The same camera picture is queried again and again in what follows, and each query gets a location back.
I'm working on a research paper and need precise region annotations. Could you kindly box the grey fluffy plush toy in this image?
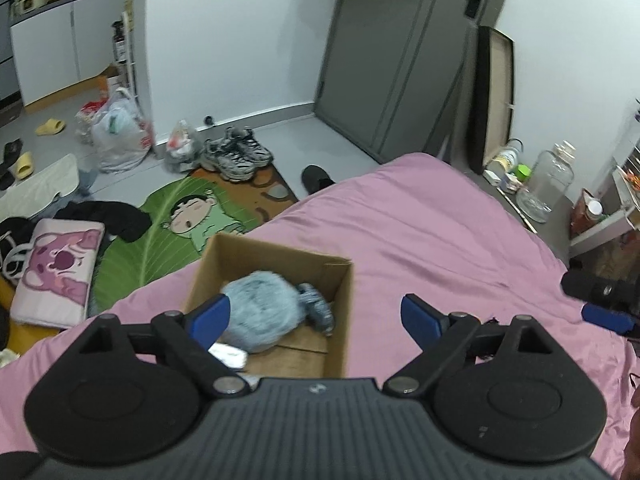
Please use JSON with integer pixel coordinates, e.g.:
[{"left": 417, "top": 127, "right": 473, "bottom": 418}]
[{"left": 221, "top": 271, "right": 335, "bottom": 353}]

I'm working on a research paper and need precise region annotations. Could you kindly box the clear bag white filling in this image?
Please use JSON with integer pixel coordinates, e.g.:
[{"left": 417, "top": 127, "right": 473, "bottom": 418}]
[{"left": 208, "top": 342, "right": 260, "bottom": 389}]

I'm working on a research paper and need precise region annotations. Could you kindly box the pink bed sheet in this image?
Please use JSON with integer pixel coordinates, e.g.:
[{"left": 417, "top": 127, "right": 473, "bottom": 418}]
[{"left": 1, "top": 154, "right": 639, "bottom": 479}]

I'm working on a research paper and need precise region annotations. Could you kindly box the green leaf cartoon rug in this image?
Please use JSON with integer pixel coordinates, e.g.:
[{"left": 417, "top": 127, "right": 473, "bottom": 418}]
[{"left": 89, "top": 166, "right": 297, "bottom": 315}]

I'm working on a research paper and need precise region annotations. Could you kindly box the cardboard box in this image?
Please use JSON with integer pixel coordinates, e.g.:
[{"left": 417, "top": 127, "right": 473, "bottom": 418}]
[{"left": 184, "top": 233, "right": 354, "bottom": 380}]

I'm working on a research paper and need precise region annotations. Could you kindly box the black clothing pile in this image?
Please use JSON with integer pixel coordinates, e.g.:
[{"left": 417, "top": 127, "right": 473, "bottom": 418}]
[{"left": 1, "top": 200, "right": 153, "bottom": 243}]

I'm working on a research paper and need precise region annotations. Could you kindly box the clear glass jar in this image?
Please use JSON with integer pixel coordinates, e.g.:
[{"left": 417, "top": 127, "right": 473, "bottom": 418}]
[{"left": 516, "top": 140, "right": 575, "bottom": 223}]

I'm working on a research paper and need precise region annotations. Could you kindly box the pink bear pillow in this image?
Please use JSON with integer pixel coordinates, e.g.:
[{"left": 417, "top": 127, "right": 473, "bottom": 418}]
[{"left": 10, "top": 219, "right": 105, "bottom": 330}]

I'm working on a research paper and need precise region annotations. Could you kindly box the grey sneaker pair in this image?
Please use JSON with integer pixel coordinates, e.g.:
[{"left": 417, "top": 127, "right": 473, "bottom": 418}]
[{"left": 200, "top": 127, "right": 273, "bottom": 183}]

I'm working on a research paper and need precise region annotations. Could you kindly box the white yellow supplement bottle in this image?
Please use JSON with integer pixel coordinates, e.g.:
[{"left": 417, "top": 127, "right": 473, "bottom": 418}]
[{"left": 485, "top": 139, "right": 524, "bottom": 179}]

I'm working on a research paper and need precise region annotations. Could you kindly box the black slipper by bed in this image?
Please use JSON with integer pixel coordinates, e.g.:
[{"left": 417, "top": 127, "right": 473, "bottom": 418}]
[{"left": 300, "top": 165, "right": 334, "bottom": 195}]

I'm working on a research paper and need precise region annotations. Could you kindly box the clear bag with trash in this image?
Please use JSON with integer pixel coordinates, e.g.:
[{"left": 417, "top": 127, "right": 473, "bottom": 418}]
[{"left": 164, "top": 119, "right": 204, "bottom": 174}]

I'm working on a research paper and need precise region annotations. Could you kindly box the white plastic shopping bag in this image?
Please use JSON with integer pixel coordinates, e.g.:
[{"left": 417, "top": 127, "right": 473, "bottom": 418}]
[{"left": 90, "top": 87, "right": 153, "bottom": 174}]

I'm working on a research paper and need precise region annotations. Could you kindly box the white towel on floor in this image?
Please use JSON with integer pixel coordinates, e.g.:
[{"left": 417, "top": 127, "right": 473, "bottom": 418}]
[{"left": 0, "top": 154, "right": 79, "bottom": 220}]

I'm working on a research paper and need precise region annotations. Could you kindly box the yellow slipper near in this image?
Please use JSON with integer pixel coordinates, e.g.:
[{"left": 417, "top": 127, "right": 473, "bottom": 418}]
[{"left": 14, "top": 152, "right": 34, "bottom": 181}]

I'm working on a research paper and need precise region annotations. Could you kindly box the yellow slipper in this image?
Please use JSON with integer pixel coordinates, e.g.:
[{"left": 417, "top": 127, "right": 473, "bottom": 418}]
[
  {"left": 14, "top": 152, "right": 34, "bottom": 181},
  {"left": 35, "top": 118, "right": 66, "bottom": 136}
]

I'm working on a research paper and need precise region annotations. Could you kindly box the yellow slipper far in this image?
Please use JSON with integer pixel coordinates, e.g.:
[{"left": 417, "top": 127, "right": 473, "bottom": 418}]
[{"left": 35, "top": 118, "right": 66, "bottom": 136}]

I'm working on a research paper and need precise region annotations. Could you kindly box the grey door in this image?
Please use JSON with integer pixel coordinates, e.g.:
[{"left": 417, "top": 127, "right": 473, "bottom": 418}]
[{"left": 314, "top": 0, "right": 494, "bottom": 162}]

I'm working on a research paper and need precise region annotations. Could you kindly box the white and grey cabinet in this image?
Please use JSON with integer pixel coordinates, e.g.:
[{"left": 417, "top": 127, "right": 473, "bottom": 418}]
[{"left": 1, "top": 0, "right": 132, "bottom": 106}]

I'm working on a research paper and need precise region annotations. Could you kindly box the leaning wooden frame board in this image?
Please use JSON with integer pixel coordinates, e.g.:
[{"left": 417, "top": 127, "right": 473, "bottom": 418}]
[{"left": 466, "top": 26, "right": 514, "bottom": 174}]

